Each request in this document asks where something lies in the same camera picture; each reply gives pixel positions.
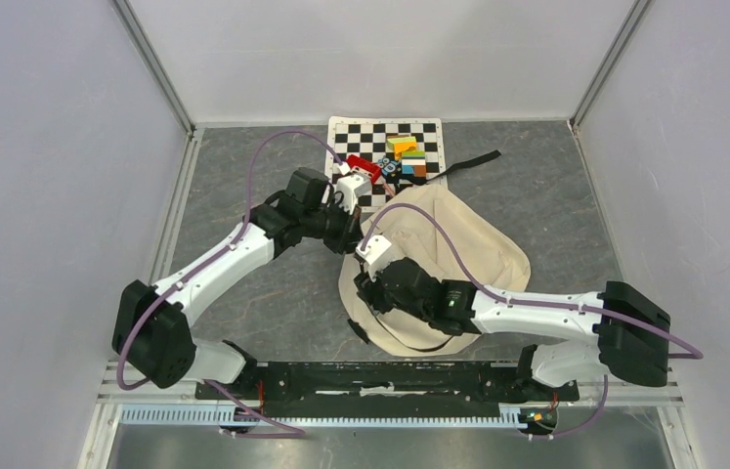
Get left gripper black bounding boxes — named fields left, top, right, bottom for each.
left=302, top=197, right=365, bottom=256

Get cream canvas backpack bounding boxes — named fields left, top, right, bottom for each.
left=338, top=184, right=532, bottom=358

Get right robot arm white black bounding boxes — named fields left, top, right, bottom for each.
left=353, top=258, right=670, bottom=399

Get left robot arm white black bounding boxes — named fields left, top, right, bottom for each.
left=111, top=167, right=371, bottom=399

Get blue black toy robot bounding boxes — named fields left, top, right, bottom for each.
left=376, top=157, right=403, bottom=184

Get black white chessboard mat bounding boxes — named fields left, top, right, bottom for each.
left=327, top=116, right=447, bottom=213

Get stacked colourful toy blocks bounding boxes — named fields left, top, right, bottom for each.
left=400, top=149, right=427, bottom=181

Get green orange toy block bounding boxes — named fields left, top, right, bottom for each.
left=385, top=135, right=417, bottom=160

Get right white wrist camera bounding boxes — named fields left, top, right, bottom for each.
left=355, top=234, right=396, bottom=280

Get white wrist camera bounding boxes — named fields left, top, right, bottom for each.
left=331, top=172, right=371, bottom=214
left=355, top=234, right=396, bottom=280

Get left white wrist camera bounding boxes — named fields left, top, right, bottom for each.
left=331, top=172, right=371, bottom=214

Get red toy brick frame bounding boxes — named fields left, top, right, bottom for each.
left=345, top=154, right=382, bottom=185

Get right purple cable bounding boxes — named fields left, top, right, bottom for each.
left=358, top=202, right=705, bottom=442

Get purple cable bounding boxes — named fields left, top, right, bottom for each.
left=358, top=202, right=705, bottom=442
left=116, top=130, right=346, bottom=440

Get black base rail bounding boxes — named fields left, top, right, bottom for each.
left=194, top=361, right=580, bottom=438

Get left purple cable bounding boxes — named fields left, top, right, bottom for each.
left=116, top=130, right=346, bottom=440

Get aluminium frame post left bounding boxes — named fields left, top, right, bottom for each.
left=110, top=0, right=195, bottom=136

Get aluminium frame post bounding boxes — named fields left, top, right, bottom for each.
left=568, top=0, right=654, bottom=139
left=110, top=0, right=195, bottom=136

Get aluminium frame post right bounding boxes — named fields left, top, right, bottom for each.
left=568, top=0, right=654, bottom=139

